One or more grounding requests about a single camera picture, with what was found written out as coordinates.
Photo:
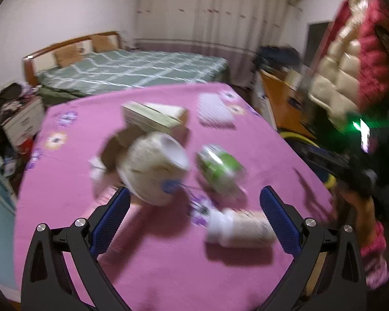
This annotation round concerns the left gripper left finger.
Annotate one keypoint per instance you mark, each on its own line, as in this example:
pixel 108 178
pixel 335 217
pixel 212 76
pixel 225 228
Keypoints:
pixel 46 282

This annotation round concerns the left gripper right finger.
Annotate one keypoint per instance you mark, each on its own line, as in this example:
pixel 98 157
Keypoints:
pixel 326 272

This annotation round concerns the white pink drink bottle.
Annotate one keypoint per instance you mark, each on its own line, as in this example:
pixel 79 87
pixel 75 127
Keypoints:
pixel 239 229

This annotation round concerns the white tissue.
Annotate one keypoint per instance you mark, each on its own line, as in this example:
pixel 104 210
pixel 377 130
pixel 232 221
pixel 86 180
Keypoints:
pixel 101 177

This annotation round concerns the clear green label bottle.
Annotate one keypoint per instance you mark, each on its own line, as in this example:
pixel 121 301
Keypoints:
pixel 221 172

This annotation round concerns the brown plastic tray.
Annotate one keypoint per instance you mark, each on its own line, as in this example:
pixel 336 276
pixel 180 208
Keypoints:
pixel 119 142

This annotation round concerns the green white carton box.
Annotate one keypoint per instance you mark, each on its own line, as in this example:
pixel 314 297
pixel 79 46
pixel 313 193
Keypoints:
pixel 148 119

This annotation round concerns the pink sleeve forearm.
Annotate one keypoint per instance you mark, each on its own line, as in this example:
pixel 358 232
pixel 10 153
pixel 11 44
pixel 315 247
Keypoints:
pixel 374 262

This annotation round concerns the yellow rim trash bin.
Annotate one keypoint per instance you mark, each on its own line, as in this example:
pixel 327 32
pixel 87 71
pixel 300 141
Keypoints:
pixel 297 142

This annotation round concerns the person right hand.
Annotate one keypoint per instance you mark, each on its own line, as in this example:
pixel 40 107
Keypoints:
pixel 365 214

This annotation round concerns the cream puffer jacket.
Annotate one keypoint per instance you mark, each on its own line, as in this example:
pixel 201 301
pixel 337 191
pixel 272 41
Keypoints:
pixel 335 84

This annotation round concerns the red quilted jacket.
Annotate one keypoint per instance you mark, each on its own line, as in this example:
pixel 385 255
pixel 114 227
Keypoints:
pixel 374 57

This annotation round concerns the wooden desk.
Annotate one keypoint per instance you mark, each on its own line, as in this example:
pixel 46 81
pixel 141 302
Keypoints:
pixel 283 115

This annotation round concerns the red bucket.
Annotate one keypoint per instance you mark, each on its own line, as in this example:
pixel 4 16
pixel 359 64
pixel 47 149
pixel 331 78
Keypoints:
pixel 26 146

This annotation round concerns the black clothes pile on nightstand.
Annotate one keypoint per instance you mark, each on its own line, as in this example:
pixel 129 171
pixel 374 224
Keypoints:
pixel 7 95

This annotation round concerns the dark clothes pile on desk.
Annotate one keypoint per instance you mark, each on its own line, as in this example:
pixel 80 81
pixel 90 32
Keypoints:
pixel 276 57

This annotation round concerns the black television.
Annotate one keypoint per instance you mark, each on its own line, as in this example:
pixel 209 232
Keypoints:
pixel 315 34

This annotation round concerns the white nightstand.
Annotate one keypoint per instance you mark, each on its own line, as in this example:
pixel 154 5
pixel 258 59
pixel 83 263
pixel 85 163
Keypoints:
pixel 25 123

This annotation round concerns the pink floral tablecloth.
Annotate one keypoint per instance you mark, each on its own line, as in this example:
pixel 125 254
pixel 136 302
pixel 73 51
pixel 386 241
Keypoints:
pixel 167 265

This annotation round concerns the pink white curtain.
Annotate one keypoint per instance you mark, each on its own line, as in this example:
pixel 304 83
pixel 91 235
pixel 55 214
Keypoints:
pixel 230 29

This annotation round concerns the left brown pillow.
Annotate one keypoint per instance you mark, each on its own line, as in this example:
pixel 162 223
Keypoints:
pixel 67 55

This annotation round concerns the brown pillow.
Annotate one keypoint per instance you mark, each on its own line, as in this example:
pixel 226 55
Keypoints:
pixel 103 44
pixel 67 55

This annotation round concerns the bed with green quilt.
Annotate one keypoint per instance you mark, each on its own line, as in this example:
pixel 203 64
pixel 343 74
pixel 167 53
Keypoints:
pixel 118 70

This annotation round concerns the right brown pillow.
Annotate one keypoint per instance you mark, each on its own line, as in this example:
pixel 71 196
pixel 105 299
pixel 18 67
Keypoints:
pixel 103 44

